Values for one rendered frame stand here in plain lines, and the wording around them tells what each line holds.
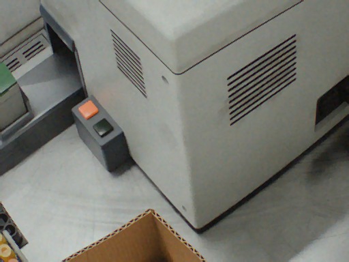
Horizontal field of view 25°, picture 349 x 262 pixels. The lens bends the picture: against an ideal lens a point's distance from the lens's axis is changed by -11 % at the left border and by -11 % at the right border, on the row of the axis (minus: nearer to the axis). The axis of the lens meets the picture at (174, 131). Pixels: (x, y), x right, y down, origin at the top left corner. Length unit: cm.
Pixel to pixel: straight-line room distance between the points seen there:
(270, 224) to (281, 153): 7
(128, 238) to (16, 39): 156
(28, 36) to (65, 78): 131
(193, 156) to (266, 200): 16
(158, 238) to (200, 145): 9
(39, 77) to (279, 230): 32
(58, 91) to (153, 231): 25
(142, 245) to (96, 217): 15
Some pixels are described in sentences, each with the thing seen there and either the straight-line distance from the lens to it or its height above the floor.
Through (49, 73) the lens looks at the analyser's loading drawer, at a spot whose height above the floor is 92.
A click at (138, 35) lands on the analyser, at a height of 113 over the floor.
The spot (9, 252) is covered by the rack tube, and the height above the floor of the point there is 99.
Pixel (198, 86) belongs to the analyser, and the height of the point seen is 110.
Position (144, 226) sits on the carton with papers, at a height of 101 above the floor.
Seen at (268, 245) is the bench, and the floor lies 87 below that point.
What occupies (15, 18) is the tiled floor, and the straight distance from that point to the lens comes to 229.
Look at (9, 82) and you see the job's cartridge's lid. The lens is 85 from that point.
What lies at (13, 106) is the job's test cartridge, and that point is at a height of 95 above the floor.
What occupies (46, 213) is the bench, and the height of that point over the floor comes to 87.
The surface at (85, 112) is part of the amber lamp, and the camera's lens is 87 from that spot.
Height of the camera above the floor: 163
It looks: 56 degrees down
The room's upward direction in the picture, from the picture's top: 9 degrees counter-clockwise
